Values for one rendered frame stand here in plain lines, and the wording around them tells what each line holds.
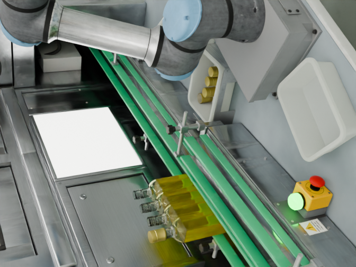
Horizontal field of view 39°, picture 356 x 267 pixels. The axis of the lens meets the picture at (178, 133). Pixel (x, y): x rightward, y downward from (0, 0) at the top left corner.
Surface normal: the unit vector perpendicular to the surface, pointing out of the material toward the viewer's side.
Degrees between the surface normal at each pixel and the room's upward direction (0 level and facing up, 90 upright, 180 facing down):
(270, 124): 0
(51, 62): 90
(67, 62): 90
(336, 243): 90
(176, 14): 7
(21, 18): 73
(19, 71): 90
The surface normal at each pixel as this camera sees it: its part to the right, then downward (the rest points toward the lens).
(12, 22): -0.29, 0.75
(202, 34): 0.33, 0.84
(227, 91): 0.41, 0.56
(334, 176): -0.90, 0.13
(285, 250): 0.15, -0.82
